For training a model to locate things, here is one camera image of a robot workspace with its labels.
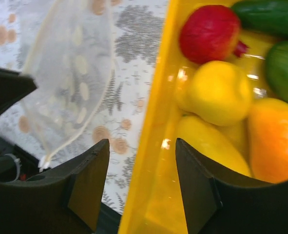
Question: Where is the green cucumber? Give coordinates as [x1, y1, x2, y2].
[231, 0, 288, 39]

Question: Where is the yellow pear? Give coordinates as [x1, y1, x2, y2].
[174, 60, 253, 126]

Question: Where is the yellow plastic tray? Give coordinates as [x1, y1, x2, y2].
[118, 0, 288, 234]

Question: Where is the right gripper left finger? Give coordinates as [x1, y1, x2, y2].
[0, 139, 110, 234]

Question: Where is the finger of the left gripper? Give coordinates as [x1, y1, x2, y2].
[0, 68, 37, 115]

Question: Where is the green red mango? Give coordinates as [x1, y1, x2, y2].
[265, 41, 288, 103]

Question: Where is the orange mango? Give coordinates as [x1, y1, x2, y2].
[248, 98, 288, 183]

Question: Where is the floral tablecloth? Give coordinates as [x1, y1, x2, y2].
[0, 0, 167, 214]

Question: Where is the clear zip top bag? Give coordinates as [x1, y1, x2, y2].
[21, 0, 114, 170]

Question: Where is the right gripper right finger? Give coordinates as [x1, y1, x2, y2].
[175, 138, 288, 234]

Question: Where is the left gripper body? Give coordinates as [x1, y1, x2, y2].
[0, 137, 39, 182]

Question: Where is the red pomegranate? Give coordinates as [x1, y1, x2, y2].
[178, 5, 249, 64]

